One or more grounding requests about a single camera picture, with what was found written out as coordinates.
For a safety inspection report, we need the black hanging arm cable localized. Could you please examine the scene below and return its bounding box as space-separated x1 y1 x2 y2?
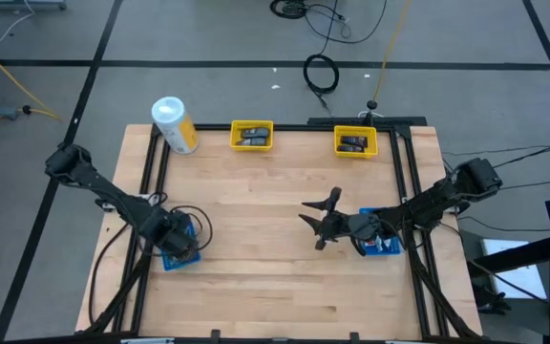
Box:
87 222 131 329

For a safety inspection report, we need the yellow cable to stand base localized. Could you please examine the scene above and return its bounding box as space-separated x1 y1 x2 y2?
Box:
372 0 413 104

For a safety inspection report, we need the long yellow floor cable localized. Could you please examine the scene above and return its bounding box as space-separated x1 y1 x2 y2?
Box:
0 34 62 145

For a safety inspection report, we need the blue plastic basket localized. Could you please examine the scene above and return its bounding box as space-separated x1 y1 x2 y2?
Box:
159 222 203 272
358 206 403 257

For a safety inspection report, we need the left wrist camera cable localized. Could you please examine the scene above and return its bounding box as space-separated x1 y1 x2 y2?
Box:
168 204 215 253

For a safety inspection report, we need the black cable coil bundle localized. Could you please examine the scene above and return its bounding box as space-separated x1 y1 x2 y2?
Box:
269 0 308 21

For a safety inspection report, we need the black aluminium table frame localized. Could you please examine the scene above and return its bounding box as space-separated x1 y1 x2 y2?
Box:
86 116 484 344

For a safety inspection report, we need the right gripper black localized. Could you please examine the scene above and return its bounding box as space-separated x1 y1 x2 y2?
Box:
298 185 384 257

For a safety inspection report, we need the black looping floor cable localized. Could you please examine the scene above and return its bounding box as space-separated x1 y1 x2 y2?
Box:
303 0 390 47

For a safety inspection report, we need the yellow plastic basket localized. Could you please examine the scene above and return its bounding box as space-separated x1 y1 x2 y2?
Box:
333 124 380 160
229 119 275 153

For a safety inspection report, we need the white yellow wipes canister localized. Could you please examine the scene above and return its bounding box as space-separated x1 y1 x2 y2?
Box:
150 96 201 156

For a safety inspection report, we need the black coiled floor cable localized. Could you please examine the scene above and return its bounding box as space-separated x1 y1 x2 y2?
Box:
302 53 341 96

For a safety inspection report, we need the white box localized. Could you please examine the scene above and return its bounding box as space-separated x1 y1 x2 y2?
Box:
480 237 547 300

